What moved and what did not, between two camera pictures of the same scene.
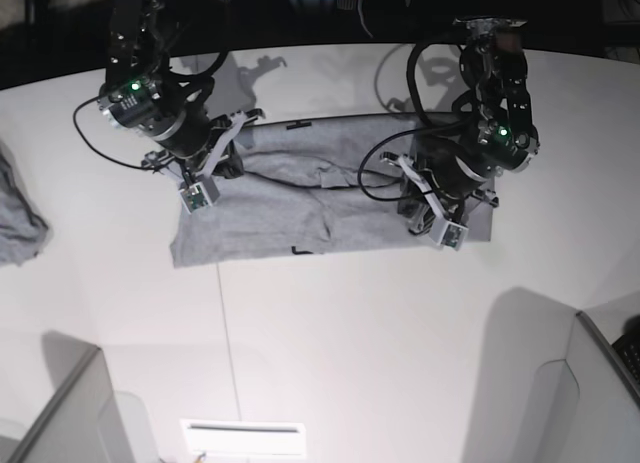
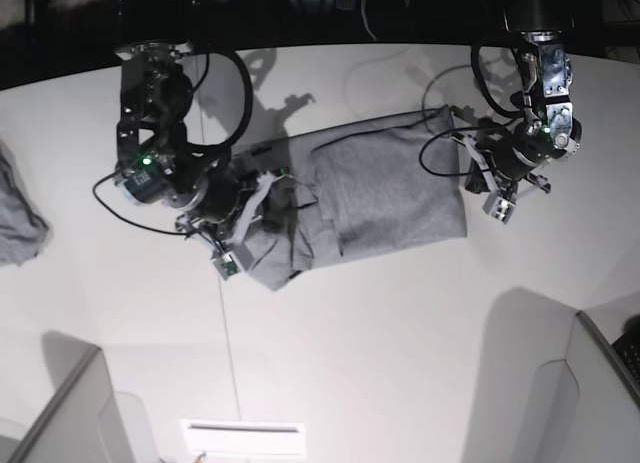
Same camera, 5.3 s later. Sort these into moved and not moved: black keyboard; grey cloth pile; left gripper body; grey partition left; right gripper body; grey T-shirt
Moved: left gripper body; grey T-shirt; right gripper body
Not moved: grey partition left; black keyboard; grey cloth pile
